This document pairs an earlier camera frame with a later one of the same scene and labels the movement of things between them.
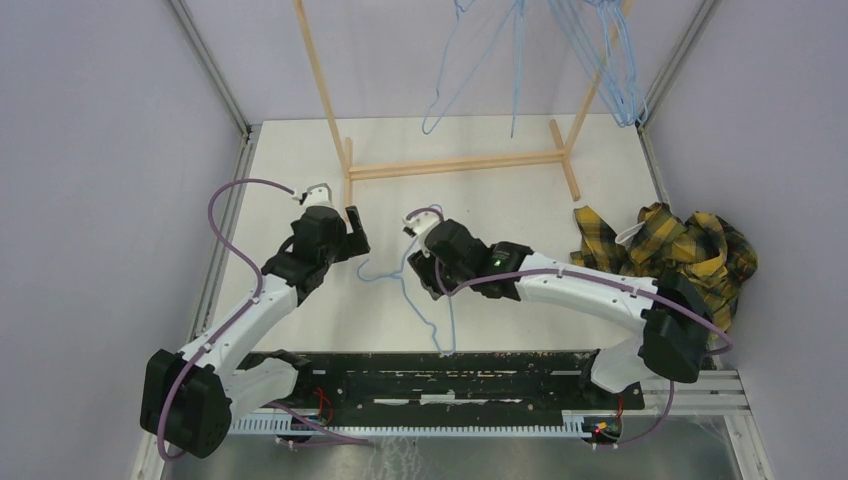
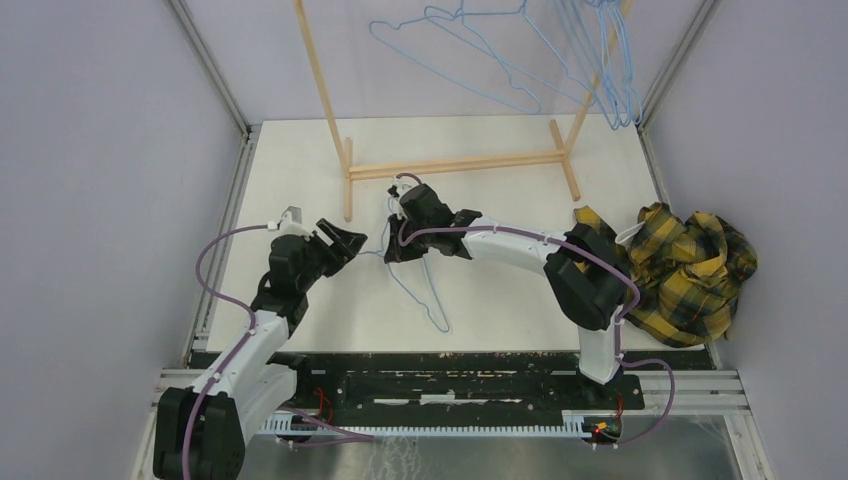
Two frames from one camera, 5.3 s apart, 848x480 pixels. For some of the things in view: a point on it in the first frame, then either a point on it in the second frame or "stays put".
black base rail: x=393 y=381 stays put
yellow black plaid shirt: x=713 y=258 stays put
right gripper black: x=424 y=273 to x=403 y=234
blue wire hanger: x=597 y=71 to x=606 y=66
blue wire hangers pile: x=398 y=276 to x=381 y=249
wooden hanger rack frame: x=558 y=152 stays put
